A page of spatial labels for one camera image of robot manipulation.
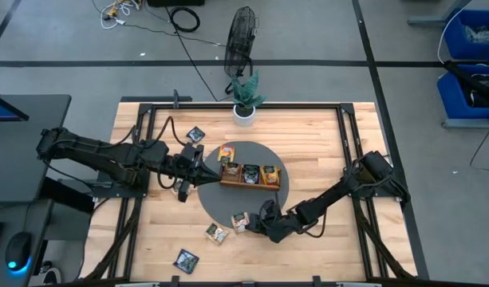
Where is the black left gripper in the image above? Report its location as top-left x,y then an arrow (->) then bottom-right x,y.
170,155 -> 223,203

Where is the grey round woven placemat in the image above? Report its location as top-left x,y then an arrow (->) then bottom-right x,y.
196,140 -> 290,230

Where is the black computer mouse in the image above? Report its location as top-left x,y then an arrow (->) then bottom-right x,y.
4,231 -> 34,277

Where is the black desk foot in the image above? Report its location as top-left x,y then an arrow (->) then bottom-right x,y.
39,176 -> 97,214

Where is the white yellow cable bundle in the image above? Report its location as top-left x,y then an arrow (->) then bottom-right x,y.
99,0 -> 144,30

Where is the thin black floor cable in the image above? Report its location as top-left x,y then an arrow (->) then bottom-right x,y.
122,22 -> 227,48

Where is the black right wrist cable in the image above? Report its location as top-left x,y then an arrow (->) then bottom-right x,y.
298,206 -> 328,239

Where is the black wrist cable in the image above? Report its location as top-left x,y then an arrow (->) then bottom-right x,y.
298,206 -> 328,239
130,115 -> 188,149

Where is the black floor fan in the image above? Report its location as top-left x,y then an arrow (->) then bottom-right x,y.
223,5 -> 260,96

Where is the wooden tea organiser box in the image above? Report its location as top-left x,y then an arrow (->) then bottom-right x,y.
219,161 -> 284,193

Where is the black metal bar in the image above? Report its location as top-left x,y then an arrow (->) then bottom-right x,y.
443,59 -> 489,108

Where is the white floor cable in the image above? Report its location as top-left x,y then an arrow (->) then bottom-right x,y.
437,0 -> 475,65

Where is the monitor with blue screen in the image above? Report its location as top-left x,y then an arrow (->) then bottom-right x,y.
0,90 -> 30,123

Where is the long black floor cable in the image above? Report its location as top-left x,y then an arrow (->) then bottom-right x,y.
175,27 -> 219,103

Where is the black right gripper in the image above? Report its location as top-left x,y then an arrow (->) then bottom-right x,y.
246,199 -> 306,244

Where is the black equipment case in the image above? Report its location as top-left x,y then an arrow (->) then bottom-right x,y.
147,0 -> 206,8

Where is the dark blue tea packet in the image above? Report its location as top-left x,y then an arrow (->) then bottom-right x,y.
242,163 -> 262,186
172,248 -> 200,275
186,125 -> 207,144

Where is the orange fruit tea packet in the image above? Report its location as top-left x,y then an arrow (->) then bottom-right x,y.
260,164 -> 282,187
217,143 -> 236,164

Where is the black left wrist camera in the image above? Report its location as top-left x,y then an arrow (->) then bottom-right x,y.
183,143 -> 206,161

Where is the blue storage bin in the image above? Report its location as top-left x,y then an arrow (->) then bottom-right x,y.
443,8 -> 489,61
436,63 -> 489,120

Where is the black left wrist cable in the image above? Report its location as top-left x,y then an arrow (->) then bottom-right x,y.
130,115 -> 188,149

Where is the coiled black cable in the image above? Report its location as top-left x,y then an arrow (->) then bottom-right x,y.
168,6 -> 201,33

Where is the white tape roll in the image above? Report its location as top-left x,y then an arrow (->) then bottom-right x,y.
35,265 -> 64,287

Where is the dark grey desk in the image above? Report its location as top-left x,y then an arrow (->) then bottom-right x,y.
0,198 -> 56,287
0,93 -> 73,204

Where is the snake plant in white pot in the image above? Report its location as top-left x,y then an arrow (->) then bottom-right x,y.
230,69 -> 268,128

